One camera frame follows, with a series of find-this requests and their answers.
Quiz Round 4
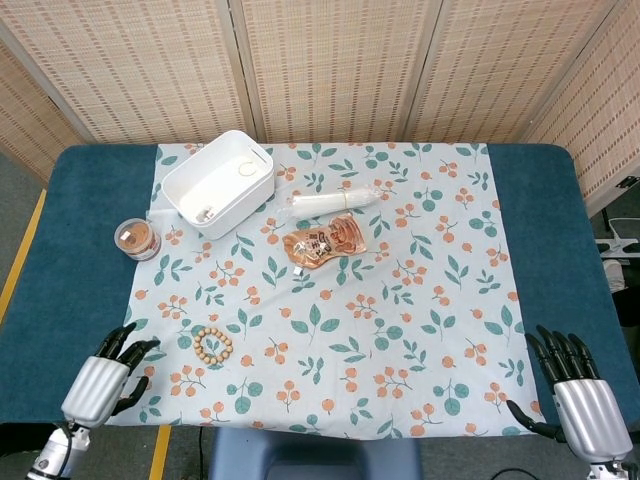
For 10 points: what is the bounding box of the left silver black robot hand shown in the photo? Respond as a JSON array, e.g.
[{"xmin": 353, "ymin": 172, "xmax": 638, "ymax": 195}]
[{"xmin": 60, "ymin": 322, "xmax": 161, "ymax": 429}]

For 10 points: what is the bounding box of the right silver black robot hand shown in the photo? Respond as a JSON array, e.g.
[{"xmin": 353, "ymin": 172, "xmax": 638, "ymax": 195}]
[{"xmin": 505, "ymin": 324, "xmax": 633, "ymax": 462}]

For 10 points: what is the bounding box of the wooden bead bracelet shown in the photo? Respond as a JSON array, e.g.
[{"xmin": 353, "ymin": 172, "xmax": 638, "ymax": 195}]
[{"xmin": 192, "ymin": 325, "xmax": 235, "ymax": 370}]

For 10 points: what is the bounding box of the teal table cover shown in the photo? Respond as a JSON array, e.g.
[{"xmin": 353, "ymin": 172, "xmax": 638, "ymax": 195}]
[{"xmin": 0, "ymin": 142, "xmax": 632, "ymax": 437}]

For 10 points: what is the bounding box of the clear jar with orange contents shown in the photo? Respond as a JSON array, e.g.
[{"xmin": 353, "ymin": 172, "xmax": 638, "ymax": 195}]
[{"xmin": 114, "ymin": 217, "xmax": 162, "ymax": 263}]

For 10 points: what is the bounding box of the white plastic storage box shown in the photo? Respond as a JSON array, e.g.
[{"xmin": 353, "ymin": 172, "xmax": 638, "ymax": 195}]
[{"xmin": 160, "ymin": 129, "xmax": 275, "ymax": 242}]

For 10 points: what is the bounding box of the floral leaf print tablecloth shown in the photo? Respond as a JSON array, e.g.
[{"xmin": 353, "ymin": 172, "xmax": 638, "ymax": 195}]
[{"xmin": 102, "ymin": 142, "xmax": 546, "ymax": 439}]

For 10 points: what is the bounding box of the orange spout pouch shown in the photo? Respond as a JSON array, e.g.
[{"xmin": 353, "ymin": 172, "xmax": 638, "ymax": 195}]
[{"xmin": 282, "ymin": 212, "xmax": 369, "ymax": 277}]

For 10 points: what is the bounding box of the woven bamboo screen panel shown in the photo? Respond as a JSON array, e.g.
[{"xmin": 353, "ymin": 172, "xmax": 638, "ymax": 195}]
[
  {"xmin": 0, "ymin": 24, "xmax": 96, "ymax": 186},
  {"xmin": 229, "ymin": 0, "xmax": 447, "ymax": 146},
  {"xmin": 524, "ymin": 9, "xmax": 640, "ymax": 217},
  {"xmin": 0, "ymin": 0, "xmax": 257, "ymax": 147},
  {"xmin": 404, "ymin": 0, "xmax": 640, "ymax": 147}
]

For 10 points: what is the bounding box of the black floor cable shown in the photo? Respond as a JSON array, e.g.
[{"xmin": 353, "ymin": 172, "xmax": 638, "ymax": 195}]
[{"xmin": 477, "ymin": 465, "xmax": 554, "ymax": 480}]

